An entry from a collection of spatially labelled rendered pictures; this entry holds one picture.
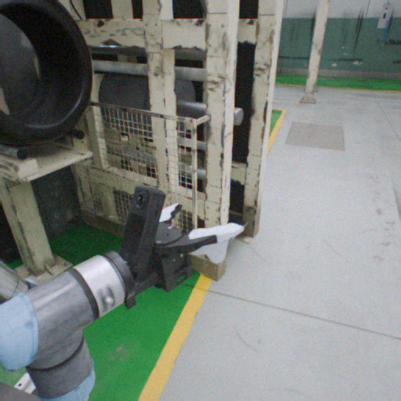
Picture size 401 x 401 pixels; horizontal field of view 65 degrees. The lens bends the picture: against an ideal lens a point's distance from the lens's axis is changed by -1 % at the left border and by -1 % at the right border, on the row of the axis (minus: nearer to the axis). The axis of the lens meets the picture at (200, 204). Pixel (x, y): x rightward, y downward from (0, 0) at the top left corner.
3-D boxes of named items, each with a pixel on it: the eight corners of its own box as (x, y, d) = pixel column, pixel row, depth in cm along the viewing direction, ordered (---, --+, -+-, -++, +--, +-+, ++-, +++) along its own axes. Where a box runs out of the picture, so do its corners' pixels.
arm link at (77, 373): (73, 341, 53) (58, 294, 48) (108, 388, 46) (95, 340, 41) (24, 373, 49) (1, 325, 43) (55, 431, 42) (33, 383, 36)
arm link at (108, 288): (65, 259, 43) (93, 283, 37) (95, 244, 46) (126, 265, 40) (79, 302, 46) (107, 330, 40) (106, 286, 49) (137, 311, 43)
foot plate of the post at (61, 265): (9, 274, 195) (7, 269, 193) (47, 251, 214) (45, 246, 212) (34, 291, 182) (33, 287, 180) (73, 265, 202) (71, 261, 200)
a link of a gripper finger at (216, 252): (243, 251, 53) (189, 261, 52) (242, 220, 51) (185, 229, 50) (249, 262, 50) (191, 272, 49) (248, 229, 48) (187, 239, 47)
